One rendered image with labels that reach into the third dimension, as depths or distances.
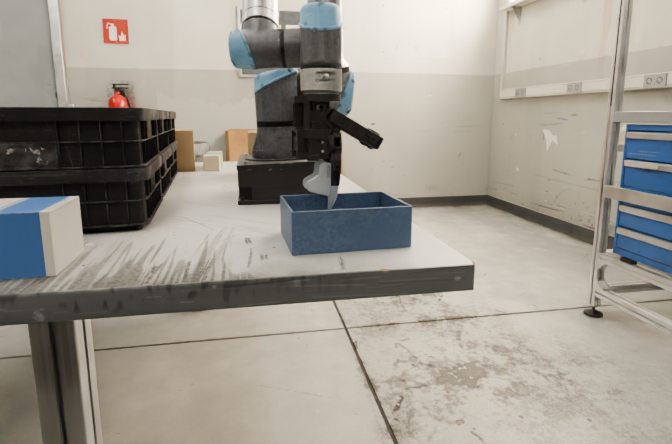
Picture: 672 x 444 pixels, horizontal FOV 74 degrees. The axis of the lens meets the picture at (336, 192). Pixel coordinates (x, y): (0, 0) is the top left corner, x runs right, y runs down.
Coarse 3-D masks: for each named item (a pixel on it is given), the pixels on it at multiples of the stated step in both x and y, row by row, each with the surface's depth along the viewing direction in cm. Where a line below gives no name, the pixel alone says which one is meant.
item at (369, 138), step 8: (328, 112) 82; (336, 112) 80; (328, 120) 80; (336, 120) 80; (344, 120) 80; (352, 120) 81; (344, 128) 81; (352, 128) 81; (360, 128) 81; (368, 128) 84; (352, 136) 84; (360, 136) 82; (368, 136) 82; (376, 136) 82; (368, 144) 82; (376, 144) 83
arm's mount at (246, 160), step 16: (240, 160) 117; (256, 160) 114; (272, 160) 113; (288, 160) 113; (304, 160) 113; (240, 176) 108; (256, 176) 108; (272, 176) 109; (288, 176) 110; (304, 176) 110; (240, 192) 111; (256, 192) 109; (272, 192) 110; (288, 192) 110; (304, 192) 111
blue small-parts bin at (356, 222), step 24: (360, 192) 86; (288, 216) 72; (312, 216) 69; (336, 216) 70; (360, 216) 71; (384, 216) 72; (408, 216) 73; (288, 240) 73; (312, 240) 70; (336, 240) 71; (360, 240) 72; (384, 240) 73; (408, 240) 74
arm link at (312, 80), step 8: (304, 72) 78; (312, 72) 77; (320, 72) 77; (328, 72) 77; (336, 72) 78; (304, 80) 78; (312, 80) 77; (320, 80) 77; (328, 80) 78; (336, 80) 78; (304, 88) 78; (312, 88) 77; (320, 88) 77; (328, 88) 77; (336, 88) 78
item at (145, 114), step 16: (0, 112) 74; (16, 112) 75; (32, 112) 76; (48, 112) 76; (64, 112) 77; (80, 112) 78; (96, 112) 78; (112, 112) 79; (128, 112) 80; (144, 112) 83
